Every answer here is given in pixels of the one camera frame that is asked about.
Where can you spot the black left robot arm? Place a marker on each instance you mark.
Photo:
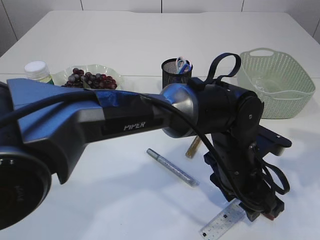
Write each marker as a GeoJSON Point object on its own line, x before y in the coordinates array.
{"type": "Point", "coordinates": [44, 129]}

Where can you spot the pink safety scissors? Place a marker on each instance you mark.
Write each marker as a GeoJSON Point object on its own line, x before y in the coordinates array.
{"type": "Point", "coordinates": [180, 62]}

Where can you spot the blue safety scissors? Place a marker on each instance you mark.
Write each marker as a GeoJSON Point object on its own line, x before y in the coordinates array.
{"type": "Point", "coordinates": [186, 68]}

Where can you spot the yellow tea bottle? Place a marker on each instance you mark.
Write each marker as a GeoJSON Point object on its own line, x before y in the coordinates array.
{"type": "Point", "coordinates": [38, 71]}

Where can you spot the red glitter pen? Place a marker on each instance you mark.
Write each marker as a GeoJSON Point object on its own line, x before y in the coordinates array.
{"type": "Point", "coordinates": [270, 215]}

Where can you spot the green wavy glass plate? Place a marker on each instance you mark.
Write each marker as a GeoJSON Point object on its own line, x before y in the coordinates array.
{"type": "Point", "coordinates": [61, 77]}

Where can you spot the clear plastic ruler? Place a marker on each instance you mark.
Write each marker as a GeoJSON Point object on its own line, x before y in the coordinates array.
{"type": "Point", "coordinates": [223, 221]}

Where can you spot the black mesh pen holder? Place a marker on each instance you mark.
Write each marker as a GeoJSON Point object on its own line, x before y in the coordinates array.
{"type": "Point", "coordinates": [169, 73]}

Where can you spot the clear plastic sheet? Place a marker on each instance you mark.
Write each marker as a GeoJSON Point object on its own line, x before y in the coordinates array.
{"type": "Point", "coordinates": [261, 83]}

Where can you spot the silver glitter pen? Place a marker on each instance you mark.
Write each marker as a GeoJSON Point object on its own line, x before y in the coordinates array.
{"type": "Point", "coordinates": [184, 176]}

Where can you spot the green plastic woven basket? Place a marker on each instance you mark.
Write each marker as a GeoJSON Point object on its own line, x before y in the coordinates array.
{"type": "Point", "coordinates": [290, 85]}

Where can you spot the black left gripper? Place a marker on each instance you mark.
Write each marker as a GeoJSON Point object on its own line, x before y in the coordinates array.
{"type": "Point", "coordinates": [250, 174]}

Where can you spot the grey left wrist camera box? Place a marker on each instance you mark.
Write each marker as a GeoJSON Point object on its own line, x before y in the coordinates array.
{"type": "Point", "coordinates": [271, 142]}

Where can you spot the gold glitter pen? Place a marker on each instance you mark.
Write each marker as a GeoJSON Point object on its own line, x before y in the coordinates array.
{"type": "Point", "coordinates": [191, 151]}

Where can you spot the purple grape bunch with leaf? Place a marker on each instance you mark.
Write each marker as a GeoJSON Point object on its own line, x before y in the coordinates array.
{"type": "Point", "coordinates": [85, 79]}

